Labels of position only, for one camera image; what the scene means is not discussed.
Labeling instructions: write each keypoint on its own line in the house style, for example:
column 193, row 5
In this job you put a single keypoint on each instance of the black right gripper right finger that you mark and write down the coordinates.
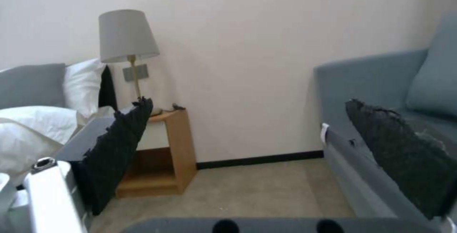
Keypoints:
column 400, row 152

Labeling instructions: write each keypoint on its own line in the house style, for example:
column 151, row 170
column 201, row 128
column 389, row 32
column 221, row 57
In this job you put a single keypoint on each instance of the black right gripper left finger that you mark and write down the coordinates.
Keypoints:
column 114, row 147

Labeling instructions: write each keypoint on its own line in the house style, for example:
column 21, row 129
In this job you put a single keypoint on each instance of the wooden nightstand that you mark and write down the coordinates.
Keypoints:
column 180, row 147

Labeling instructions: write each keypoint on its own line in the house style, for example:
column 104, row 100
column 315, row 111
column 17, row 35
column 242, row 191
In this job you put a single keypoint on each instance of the white pillow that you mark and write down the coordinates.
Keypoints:
column 84, row 85

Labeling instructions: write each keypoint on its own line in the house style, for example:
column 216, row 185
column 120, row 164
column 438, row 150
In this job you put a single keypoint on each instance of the small dark object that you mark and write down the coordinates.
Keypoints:
column 177, row 106

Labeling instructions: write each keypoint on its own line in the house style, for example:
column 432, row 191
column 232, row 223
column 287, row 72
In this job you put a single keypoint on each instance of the blue-grey sofa cushion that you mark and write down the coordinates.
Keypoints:
column 437, row 85

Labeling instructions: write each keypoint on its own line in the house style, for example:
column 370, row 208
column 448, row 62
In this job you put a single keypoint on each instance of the blue-grey sofa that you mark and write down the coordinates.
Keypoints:
column 357, row 88

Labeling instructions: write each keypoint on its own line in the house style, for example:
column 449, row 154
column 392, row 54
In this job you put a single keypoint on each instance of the white duvet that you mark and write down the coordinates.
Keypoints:
column 32, row 134

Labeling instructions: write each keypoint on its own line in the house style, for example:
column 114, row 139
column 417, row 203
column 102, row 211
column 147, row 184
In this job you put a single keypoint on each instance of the grey upholstered bed headboard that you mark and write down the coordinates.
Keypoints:
column 32, row 85

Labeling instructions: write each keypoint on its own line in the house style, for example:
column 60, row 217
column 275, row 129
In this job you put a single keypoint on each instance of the grey shade table lamp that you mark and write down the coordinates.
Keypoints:
column 125, row 35

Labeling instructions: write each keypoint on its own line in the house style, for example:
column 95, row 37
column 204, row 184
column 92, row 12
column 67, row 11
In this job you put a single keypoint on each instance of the black skirting board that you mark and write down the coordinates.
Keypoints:
column 257, row 159

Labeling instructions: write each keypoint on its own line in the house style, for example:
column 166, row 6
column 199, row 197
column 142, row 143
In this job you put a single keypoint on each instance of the grey bed frame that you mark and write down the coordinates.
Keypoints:
column 82, row 142

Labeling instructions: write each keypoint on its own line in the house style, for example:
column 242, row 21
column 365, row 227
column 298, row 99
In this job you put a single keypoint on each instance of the grey wall switch panel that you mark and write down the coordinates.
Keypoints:
column 142, row 72

